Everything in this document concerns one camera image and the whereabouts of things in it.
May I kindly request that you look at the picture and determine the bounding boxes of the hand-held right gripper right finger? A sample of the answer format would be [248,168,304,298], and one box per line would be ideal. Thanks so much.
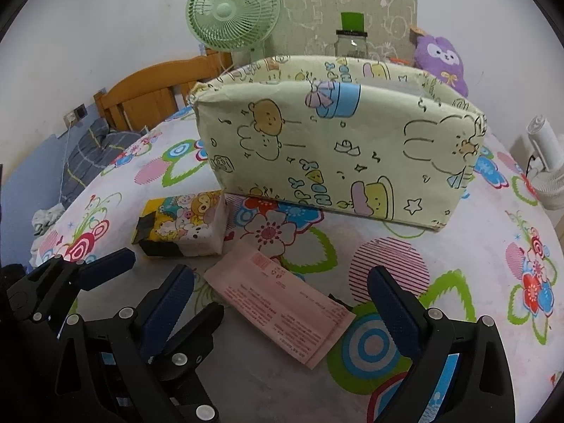
[368,265,516,423]

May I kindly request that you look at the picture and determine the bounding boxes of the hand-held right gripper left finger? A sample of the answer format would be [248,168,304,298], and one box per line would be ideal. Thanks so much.
[48,264,195,423]

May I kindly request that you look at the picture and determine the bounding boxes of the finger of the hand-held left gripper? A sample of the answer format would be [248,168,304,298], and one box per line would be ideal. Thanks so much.
[150,303,225,423]
[4,248,136,388]

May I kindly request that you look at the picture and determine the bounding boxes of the yellow cartoon tissue pack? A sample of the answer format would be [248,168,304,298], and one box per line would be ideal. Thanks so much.
[131,189,227,257]

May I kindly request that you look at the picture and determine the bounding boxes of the pink printed packet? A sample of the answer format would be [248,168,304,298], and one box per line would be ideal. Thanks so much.
[203,247,357,371]

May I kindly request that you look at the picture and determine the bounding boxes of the yellow cartoon fabric storage box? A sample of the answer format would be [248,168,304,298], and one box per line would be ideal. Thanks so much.
[187,55,489,233]

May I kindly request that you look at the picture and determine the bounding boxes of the white crumpled cloth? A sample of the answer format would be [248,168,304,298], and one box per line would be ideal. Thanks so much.
[31,203,67,236]

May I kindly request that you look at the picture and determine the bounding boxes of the grey plaid blanket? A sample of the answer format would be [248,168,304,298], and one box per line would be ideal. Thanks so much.
[59,119,137,208]

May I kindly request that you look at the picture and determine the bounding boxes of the white floor fan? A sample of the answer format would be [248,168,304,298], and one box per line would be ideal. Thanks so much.
[509,115,564,212]

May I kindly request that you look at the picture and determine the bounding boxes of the purple plush bunny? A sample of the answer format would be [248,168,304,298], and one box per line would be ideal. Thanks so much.
[410,25,470,98]

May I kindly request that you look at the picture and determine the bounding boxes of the glass mug jar black lid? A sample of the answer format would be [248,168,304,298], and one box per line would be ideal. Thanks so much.
[335,30,368,59]

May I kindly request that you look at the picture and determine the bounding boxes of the green desk fan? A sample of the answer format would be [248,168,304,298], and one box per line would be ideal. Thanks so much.
[186,0,283,69]

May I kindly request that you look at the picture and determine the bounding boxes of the green plastic cup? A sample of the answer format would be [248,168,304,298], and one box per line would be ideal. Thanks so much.
[340,11,366,33]

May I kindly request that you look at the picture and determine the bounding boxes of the elephant print board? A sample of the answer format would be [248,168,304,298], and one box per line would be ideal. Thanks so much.
[277,0,418,65]

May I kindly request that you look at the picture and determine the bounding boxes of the white thin cable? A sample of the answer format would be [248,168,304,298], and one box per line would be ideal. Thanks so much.
[56,122,75,197]

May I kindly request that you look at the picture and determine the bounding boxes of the wall socket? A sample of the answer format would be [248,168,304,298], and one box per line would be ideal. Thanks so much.
[64,103,89,126]

